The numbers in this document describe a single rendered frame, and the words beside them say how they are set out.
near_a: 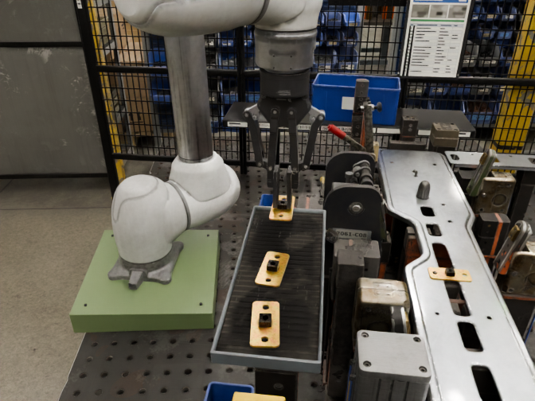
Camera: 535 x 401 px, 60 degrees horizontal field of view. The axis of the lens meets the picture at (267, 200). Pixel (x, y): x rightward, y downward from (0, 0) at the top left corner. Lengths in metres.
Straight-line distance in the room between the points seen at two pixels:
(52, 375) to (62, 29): 1.96
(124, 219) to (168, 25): 0.79
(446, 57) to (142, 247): 1.28
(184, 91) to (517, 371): 0.95
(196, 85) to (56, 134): 2.27
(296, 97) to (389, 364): 0.40
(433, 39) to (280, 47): 1.26
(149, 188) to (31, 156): 2.37
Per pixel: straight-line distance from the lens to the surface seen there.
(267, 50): 0.69
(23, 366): 2.38
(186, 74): 1.25
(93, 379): 1.26
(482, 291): 1.04
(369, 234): 0.99
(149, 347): 1.29
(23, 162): 3.63
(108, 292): 1.37
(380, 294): 0.84
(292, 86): 0.70
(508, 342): 0.95
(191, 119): 1.28
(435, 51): 1.90
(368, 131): 1.35
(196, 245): 1.49
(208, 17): 0.58
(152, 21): 0.56
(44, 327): 2.53
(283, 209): 0.81
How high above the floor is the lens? 1.62
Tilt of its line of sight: 30 degrees down
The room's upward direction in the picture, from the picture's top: straight up
